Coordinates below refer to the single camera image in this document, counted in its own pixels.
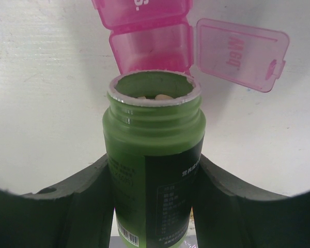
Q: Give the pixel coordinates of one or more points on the green pill bottle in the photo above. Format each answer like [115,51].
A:
[153,150]

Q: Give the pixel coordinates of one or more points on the white pills in bottle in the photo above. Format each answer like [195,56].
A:
[157,97]

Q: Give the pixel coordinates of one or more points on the pink weekly pill organizer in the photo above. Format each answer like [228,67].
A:
[156,35]

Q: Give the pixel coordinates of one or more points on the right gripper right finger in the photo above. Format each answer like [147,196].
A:
[230,212]

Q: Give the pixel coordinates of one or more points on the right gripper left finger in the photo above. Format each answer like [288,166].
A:
[76,212]

